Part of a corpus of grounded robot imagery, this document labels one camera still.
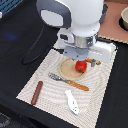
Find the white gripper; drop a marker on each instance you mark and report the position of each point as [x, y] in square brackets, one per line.
[80, 48]

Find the red toy tomato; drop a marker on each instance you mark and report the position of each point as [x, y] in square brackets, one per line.
[81, 66]

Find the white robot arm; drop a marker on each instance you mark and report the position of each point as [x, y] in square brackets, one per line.
[79, 23]

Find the round beige plate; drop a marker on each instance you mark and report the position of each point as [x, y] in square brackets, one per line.
[67, 70]

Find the beige woven placemat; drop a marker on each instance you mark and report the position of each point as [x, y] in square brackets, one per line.
[52, 98]

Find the beige bowl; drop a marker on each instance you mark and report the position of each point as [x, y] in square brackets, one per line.
[124, 16]

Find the knife with wooden handle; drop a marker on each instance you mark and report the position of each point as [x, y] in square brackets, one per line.
[90, 60]

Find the fork with wooden handle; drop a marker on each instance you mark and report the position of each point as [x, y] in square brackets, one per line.
[57, 78]

